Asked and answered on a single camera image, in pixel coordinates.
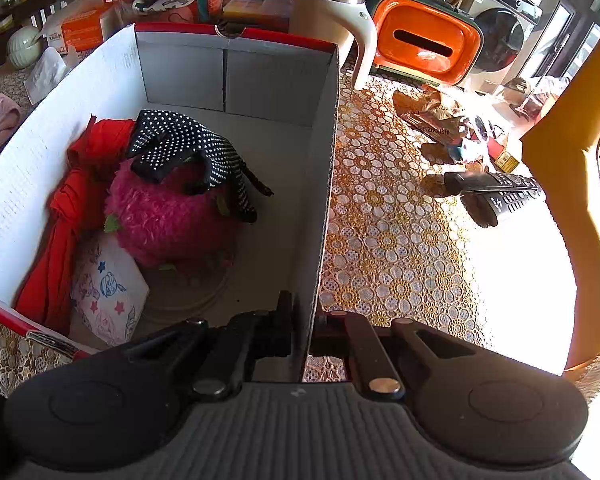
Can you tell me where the orange and green appliance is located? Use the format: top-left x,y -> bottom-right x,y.
370,0 -> 485,86

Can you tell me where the red cloth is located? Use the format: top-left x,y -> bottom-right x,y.
14,116 -> 137,331

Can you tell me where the beige mug with white handle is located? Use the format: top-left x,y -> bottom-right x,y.
289,0 -> 378,91

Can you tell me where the orange tissue box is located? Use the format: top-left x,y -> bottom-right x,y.
42,0 -> 118,56

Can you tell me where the washing machine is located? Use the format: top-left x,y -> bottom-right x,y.
460,0 -> 551,93

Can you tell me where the black remote control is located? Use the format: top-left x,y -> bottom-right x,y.
462,187 -> 547,228
444,171 -> 541,196

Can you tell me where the white router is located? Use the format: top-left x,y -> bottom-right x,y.
30,2 -> 68,31

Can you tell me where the red cardboard box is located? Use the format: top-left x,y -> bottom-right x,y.
0,22 -> 341,386

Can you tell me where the yellow chair back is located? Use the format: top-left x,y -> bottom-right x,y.
520,10 -> 600,371

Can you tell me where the black dotted glove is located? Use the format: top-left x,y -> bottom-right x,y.
126,109 -> 275,223

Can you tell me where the green ribbed jar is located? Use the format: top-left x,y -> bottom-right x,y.
6,26 -> 43,70

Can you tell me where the printed tissue packet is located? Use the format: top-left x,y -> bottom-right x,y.
70,234 -> 151,347

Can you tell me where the colourful flat tin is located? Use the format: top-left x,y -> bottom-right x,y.
223,0 -> 297,31

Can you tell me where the brown snack wrapper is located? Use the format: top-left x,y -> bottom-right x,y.
392,85 -> 468,143
420,137 -> 481,166

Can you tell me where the pink plush fruit toy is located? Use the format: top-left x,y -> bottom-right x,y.
102,157 -> 243,271

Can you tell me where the small yellow box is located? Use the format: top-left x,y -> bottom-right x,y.
492,150 -> 521,173

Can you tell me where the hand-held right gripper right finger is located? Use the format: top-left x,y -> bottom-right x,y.
312,310 -> 486,402

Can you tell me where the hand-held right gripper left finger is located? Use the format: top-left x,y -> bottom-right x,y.
125,290 -> 296,403

